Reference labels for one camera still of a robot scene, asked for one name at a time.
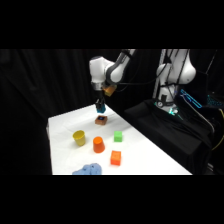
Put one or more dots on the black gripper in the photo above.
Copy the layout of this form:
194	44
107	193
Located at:
99	95

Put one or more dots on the blue cube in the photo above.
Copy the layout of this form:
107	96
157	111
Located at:
100	108

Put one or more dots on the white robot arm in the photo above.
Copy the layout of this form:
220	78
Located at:
98	68

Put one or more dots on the wooden block with black top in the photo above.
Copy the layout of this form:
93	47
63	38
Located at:
101	120

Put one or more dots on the green cube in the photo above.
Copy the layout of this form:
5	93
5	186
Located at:
118	136

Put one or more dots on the orange cube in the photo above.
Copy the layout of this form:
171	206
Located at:
116	157

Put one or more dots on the yellow cup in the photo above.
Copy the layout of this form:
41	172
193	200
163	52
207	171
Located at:
79	137

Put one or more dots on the orange cup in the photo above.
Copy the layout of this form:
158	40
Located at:
98	144

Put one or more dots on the blue toy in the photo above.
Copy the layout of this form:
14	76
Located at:
88	170

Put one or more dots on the black curtain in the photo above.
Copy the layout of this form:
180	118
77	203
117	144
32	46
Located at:
33	86

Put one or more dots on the black covered robot stand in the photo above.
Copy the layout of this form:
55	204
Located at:
166	133

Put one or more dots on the green indicator light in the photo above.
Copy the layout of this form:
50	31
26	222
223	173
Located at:
173	111

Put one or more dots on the blue lit device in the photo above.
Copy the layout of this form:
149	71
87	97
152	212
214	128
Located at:
191	98

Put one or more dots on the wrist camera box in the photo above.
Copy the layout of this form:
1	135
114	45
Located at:
109	89

